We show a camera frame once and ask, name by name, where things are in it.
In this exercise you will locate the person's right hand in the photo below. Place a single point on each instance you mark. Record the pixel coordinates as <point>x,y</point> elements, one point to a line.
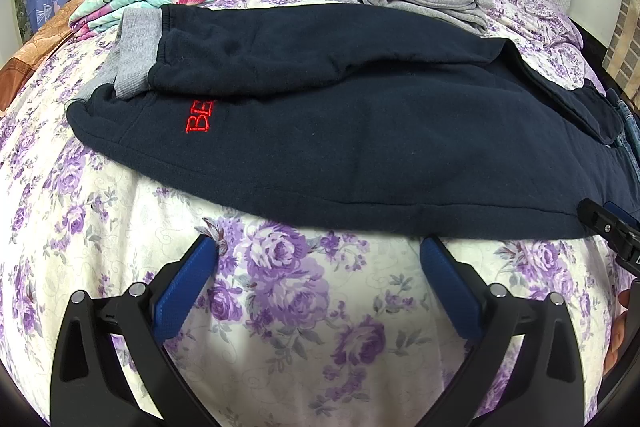
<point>617,334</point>

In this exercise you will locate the brown satin pillow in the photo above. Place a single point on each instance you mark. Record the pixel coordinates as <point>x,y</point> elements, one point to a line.
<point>24,63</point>

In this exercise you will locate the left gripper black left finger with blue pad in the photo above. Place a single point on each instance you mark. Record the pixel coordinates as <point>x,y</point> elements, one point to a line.
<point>111,366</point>

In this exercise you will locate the blue jeans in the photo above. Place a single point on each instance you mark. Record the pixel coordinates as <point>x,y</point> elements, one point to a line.
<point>629,139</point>

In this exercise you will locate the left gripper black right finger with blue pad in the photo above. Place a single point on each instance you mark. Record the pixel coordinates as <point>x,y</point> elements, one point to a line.
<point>545,388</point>

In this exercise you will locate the navy blue sweatpants grey cuffs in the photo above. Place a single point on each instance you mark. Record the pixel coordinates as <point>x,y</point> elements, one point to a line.
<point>350,117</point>

